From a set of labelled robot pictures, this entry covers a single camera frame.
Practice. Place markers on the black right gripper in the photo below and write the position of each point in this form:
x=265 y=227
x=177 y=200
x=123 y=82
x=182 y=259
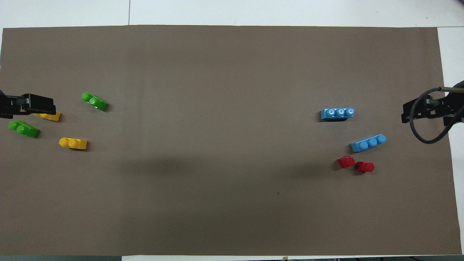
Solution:
x=442 y=107

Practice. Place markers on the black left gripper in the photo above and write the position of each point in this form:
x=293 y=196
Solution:
x=8 y=105

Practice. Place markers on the green two-stud block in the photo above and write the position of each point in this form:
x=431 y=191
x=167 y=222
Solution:
x=25 y=129
x=94 y=101

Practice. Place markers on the blue three-stud block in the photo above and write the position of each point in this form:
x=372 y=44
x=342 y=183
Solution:
x=337 y=114
x=368 y=143

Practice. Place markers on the yellow two-stud block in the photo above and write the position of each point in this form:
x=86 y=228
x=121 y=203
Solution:
x=73 y=143
x=54 y=117

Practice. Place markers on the red single-stud block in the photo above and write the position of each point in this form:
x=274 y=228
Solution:
x=365 y=166
x=346 y=161

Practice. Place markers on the brown table mat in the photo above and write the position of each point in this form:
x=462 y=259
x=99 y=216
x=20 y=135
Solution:
x=232 y=72

